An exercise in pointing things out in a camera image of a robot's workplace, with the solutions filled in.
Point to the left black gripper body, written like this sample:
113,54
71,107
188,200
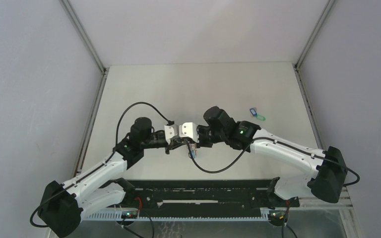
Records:
170,147

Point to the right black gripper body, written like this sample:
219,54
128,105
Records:
207,137

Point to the metal key organizer with rings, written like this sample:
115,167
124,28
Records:
192,150

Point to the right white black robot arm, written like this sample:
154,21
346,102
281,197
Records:
323,171

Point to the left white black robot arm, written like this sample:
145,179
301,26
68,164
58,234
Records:
65,205

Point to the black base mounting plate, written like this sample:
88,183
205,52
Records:
202,198

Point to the left green circuit board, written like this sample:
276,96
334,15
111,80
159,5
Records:
129,215

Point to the green circuit board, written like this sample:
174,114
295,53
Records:
277,215
129,215

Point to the right green circuit board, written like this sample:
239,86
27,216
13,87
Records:
277,215

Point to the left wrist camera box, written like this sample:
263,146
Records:
171,133

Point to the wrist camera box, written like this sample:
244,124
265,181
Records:
189,130
171,133

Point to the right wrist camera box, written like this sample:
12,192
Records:
189,130

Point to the white slotted cable duct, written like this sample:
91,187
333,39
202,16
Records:
109,215

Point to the left aluminium frame post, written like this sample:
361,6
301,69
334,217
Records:
81,31

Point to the aluminium frame post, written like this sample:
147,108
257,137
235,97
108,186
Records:
81,31
326,12

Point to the right aluminium frame post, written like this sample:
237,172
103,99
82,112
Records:
326,12

